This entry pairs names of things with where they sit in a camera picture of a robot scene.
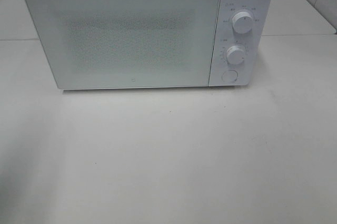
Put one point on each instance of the round white door button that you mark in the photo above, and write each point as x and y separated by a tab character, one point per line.
230	76

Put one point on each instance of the white timer knob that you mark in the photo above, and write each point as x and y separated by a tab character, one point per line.
235	54

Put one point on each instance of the white microwave door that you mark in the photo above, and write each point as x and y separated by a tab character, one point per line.
116	44

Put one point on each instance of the white upper power knob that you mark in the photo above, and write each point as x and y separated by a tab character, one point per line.
242	22

